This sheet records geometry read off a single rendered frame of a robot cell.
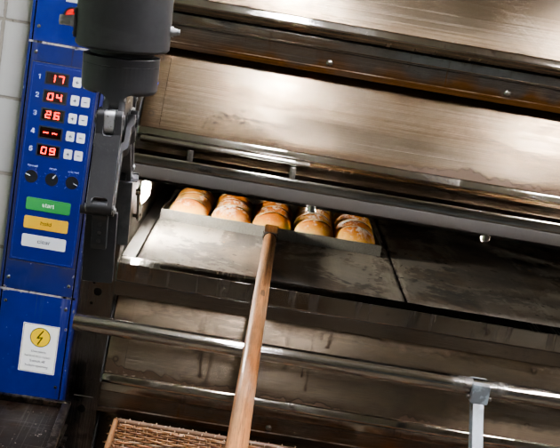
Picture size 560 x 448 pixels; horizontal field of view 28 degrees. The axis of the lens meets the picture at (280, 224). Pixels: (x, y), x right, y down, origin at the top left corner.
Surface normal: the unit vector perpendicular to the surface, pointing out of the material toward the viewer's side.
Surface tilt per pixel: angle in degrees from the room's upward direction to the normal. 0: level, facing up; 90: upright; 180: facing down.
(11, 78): 90
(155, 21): 89
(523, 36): 70
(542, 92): 90
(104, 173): 66
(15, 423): 0
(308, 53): 90
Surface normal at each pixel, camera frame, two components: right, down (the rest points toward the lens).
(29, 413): 0.17, -0.96
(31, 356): 0.00, 0.21
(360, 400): 0.05, -0.13
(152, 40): 0.67, 0.26
